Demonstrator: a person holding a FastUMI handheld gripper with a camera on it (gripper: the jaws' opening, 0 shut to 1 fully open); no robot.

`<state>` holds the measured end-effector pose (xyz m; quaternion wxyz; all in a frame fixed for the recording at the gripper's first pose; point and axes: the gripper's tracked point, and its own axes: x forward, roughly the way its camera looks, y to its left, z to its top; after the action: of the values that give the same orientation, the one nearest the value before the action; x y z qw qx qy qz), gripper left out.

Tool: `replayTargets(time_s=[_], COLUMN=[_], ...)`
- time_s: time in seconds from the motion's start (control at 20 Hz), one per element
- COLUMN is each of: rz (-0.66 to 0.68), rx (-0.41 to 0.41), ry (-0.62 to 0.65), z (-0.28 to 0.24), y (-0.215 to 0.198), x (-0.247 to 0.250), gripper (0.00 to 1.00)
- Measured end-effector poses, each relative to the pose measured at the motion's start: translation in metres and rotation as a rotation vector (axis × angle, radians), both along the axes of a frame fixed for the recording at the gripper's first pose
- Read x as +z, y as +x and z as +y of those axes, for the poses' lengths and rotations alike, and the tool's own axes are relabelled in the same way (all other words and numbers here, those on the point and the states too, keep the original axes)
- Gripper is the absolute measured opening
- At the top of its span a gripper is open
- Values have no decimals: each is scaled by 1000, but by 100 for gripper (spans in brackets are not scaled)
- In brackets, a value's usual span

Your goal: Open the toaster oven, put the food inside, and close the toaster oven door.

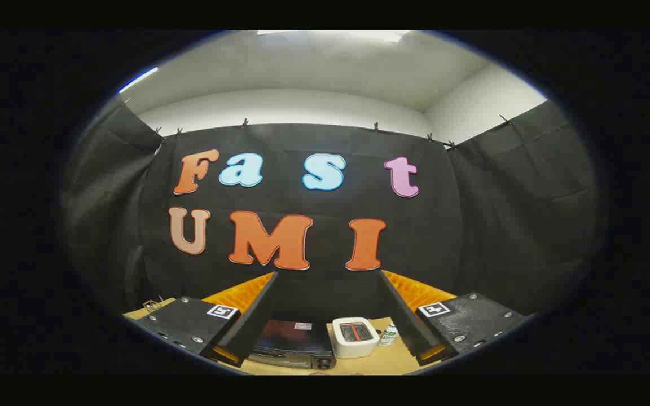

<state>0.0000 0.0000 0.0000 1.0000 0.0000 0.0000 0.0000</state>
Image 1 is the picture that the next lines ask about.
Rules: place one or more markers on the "black toaster oven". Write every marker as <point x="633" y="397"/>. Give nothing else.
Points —
<point x="291" y="344"/>

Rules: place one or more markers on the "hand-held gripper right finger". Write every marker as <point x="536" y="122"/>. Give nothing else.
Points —
<point x="407" y="321"/>

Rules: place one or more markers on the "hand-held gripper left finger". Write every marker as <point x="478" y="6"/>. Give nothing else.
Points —
<point x="249" y="324"/>

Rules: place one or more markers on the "small white plastic bottle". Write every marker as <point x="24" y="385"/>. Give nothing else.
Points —
<point x="388" y="335"/>

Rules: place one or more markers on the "white pop-up toaster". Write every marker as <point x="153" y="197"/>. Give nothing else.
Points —
<point x="353" y="347"/>

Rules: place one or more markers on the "ceiling light panel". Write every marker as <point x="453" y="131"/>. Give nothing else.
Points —
<point x="330" y="35"/>

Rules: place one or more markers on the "black backdrop cloth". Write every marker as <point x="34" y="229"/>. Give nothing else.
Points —
<point x="471" y="225"/>

